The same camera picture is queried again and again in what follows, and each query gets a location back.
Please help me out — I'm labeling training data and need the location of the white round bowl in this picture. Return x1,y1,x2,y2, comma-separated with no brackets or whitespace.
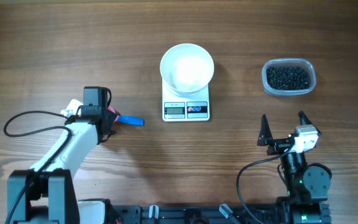
160,43,215,95

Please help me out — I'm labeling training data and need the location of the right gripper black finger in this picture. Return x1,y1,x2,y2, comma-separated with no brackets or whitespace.
298,111,321,135
257,114,273,146

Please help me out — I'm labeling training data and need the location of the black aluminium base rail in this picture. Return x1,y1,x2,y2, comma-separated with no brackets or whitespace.
104,203,332,224

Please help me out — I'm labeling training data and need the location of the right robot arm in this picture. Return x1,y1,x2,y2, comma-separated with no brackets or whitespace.
257,111,332,223

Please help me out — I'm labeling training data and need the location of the left black camera cable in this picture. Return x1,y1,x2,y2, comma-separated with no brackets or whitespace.
3,110,74,224

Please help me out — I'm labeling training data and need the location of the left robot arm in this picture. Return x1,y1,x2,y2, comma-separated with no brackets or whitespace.
6,86,117,223

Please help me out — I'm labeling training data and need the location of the pile of black beans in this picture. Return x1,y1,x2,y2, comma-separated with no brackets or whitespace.
266,67,310,90

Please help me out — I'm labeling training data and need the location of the pink scoop with blue handle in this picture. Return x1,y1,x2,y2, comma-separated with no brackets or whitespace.
108,106,145,126

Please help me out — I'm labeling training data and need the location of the right black camera cable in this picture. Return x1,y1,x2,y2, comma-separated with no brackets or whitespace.
236,146,295,224

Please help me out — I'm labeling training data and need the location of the black camera cable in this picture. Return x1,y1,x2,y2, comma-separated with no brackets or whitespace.
3,110,74,224
236,146,295,224

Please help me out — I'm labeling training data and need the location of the clear plastic food container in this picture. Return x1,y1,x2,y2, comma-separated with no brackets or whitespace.
262,58,316,96

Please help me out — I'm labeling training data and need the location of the white digital kitchen scale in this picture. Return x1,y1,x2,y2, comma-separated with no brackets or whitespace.
162,80,211,122

